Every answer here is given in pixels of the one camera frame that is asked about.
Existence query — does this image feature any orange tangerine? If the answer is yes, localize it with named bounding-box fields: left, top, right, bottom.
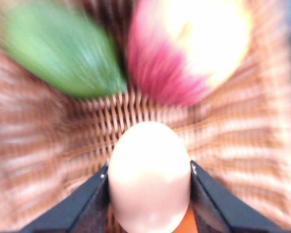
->
left=171, top=202, right=197, bottom=233

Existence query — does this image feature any pale pink egg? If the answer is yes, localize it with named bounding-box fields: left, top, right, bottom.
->
left=108, top=121, right=192, bottom=233

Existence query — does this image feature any red yellow apple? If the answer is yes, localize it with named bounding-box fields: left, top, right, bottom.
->
left=128, top=0, right=252, bottom=105

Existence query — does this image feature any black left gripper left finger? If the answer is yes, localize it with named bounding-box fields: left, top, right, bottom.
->
left=19, top=164, right=110, bottom=233

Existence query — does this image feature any green avocado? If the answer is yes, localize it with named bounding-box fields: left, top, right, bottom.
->
left=0, top=0, right=127, bottom=98

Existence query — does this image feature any brown wicker basket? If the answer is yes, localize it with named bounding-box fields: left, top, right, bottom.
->
left=0, top=0, right=291, bottom=233

